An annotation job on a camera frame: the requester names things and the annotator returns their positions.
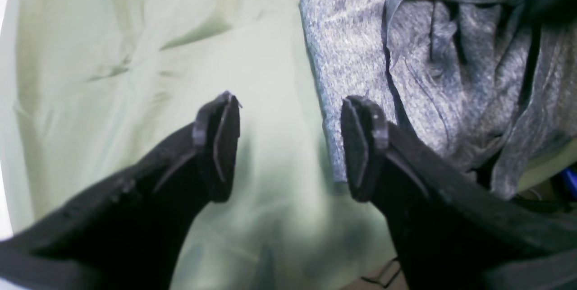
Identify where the green table cloth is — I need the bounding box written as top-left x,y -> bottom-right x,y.
1,0 -> 394,290

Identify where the grey T-shirt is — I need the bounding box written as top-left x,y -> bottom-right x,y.
300,0 -> 576,198

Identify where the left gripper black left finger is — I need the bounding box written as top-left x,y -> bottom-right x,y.
0,92 -> 240,290

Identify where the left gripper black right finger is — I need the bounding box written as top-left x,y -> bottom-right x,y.
340,96 -> 576,290

